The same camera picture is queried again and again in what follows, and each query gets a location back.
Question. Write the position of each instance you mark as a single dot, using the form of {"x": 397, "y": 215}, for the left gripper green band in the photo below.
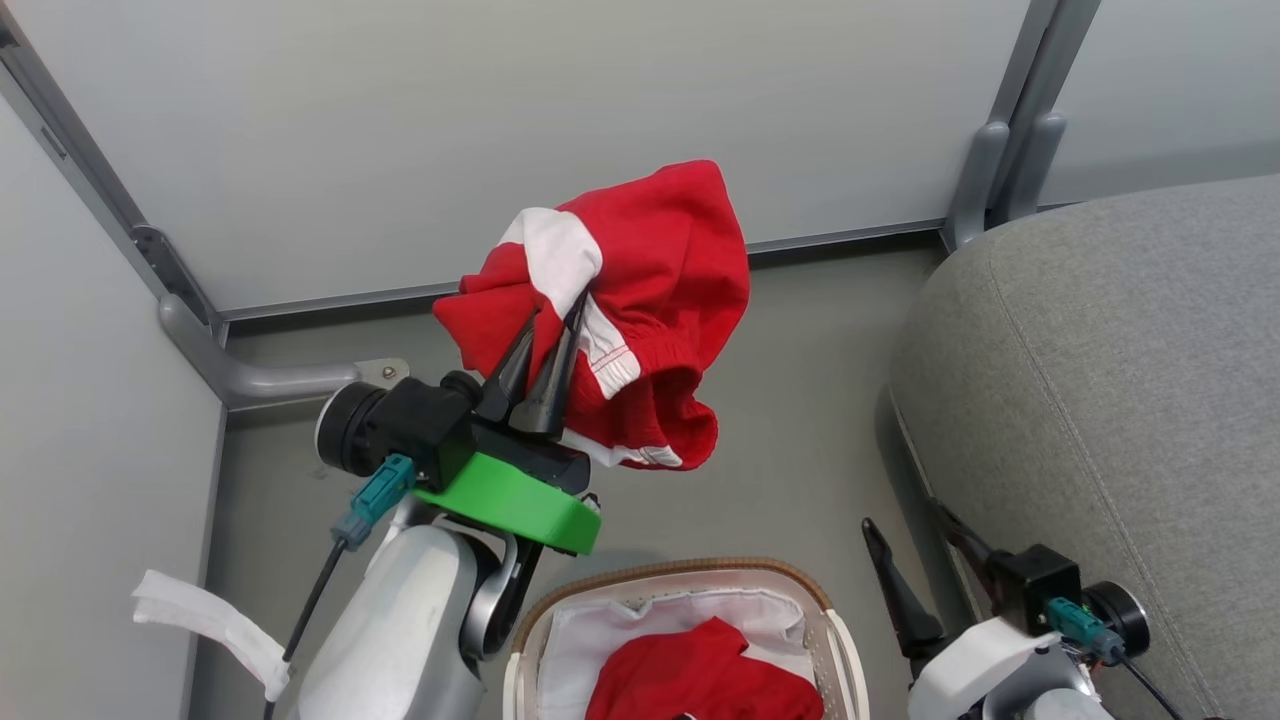
{"x": 520, "y": 505}

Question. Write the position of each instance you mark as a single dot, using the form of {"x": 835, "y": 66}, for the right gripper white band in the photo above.
{"x": 975, "y": 665}

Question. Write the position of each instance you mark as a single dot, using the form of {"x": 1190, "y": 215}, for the red and white shorts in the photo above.
{"x": 670, "y": 270}

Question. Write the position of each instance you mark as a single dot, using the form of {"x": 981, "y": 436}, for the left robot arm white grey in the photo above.
{"x": 410, "y": 620}

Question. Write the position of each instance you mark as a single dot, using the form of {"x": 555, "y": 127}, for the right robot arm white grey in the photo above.
{"x": 1065, "y": 705}

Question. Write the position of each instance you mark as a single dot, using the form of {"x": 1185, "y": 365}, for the white laundry basket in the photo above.
{"x": 840, "y": 660}

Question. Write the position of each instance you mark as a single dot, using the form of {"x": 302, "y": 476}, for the white basket liner fabric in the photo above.
{"x": 620, "y": 630}

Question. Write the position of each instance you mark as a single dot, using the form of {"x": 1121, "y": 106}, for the red garment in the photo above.
{"x": 700, "y": 675}

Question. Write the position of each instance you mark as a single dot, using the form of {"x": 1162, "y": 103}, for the grey fabric sofa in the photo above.
{"x": 1130, "y": 400}

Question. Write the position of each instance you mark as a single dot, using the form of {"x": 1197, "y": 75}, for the grey tubular foot screw plate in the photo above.
{"x": 260, "y": 382}

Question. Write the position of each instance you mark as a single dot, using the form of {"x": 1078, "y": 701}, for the white fabric strip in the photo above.
{"x": 215, "y": 620}

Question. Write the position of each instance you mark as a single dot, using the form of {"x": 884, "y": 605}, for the grey tubular partition foot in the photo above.
{"x": 985, "y": 170}

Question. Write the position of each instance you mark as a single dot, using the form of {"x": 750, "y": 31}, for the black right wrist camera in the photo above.
{"x": 1035, "y": 585}

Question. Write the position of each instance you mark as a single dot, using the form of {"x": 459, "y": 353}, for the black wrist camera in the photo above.
{"x": 420, "y": 425}
{"x": 1035, "y": 585}

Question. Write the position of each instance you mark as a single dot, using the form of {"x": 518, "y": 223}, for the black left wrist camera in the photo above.
{"x": 420, "y": 425}

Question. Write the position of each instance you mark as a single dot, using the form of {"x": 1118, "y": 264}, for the grey partition base rail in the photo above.
{"x": 600, "y": 270}

